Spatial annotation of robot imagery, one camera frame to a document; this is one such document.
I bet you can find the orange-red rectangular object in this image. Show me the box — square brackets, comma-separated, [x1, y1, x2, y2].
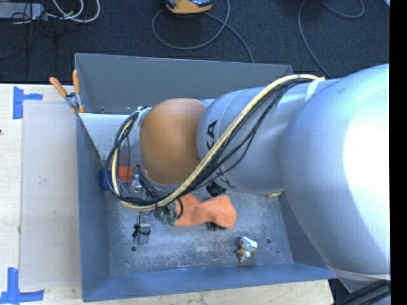
[118, 166, 135, 184]

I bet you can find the black cylinder on white bracket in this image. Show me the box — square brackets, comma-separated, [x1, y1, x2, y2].
[205, 180, 228, 198]

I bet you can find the small white toy figure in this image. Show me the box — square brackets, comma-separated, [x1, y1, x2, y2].
[237, 236, 259, 264]

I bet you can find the blue rectangular object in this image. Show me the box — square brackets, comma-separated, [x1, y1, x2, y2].
[99, 168, 110, 192]

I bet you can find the grey metal bin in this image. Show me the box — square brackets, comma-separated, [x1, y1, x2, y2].
[73, 52, 338, 303]

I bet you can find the orange cloth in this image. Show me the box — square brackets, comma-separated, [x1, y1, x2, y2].
[174, 193, 238, 231]

